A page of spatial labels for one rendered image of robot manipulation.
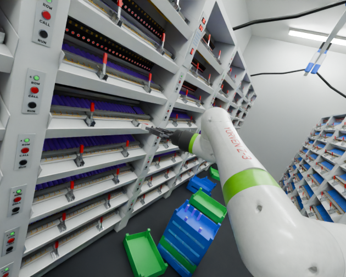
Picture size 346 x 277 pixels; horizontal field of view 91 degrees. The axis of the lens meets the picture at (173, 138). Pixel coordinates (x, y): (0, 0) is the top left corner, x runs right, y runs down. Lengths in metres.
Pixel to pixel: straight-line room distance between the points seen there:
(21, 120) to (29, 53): 0.18
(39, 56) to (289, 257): 0.66
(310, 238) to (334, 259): 0.05
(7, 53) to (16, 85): 0.07
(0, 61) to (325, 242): 0.72
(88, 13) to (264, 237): 0.67
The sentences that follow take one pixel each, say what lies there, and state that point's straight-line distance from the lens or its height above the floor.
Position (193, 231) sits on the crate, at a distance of 1.28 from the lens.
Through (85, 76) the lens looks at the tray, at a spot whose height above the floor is 1.08.
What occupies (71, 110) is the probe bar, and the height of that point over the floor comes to 0.93.
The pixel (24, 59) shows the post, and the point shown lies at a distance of 0.59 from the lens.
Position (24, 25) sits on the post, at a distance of 0.58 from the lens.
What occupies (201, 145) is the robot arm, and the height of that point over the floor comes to 0.99.
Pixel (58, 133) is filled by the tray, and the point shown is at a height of 0.86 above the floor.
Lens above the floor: 1.15
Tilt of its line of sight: 16 degrees down
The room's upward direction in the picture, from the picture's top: 23 degrees clockwise
